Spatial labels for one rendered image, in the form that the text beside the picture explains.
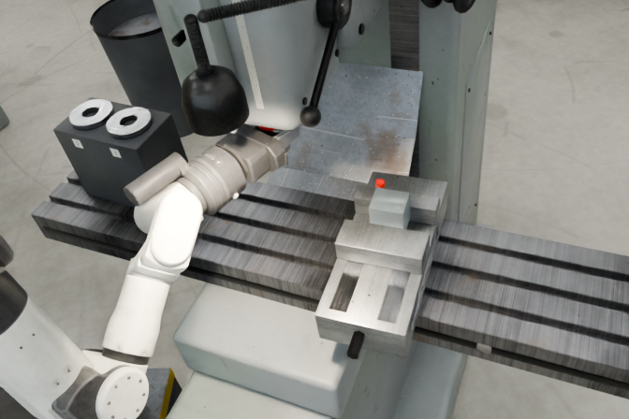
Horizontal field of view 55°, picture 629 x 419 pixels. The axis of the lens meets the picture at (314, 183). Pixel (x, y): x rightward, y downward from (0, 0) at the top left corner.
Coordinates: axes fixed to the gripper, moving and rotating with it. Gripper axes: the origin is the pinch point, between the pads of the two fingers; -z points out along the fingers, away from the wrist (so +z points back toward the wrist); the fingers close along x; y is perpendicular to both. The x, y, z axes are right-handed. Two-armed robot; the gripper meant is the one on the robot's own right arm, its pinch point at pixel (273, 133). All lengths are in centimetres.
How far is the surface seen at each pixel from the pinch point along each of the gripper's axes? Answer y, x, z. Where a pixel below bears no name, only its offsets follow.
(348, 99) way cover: 16.0, 10.6, -31.5
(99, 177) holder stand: 18.2, 40.1, 16.5
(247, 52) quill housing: -21.6, -7.1, 7.5
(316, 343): 33.6, -15.8, 12.8
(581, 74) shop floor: 120, 22, -224
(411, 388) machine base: 103, -13, -21
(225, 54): -22.0, -5.3, 9.8
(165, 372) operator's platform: 84, 37, 25
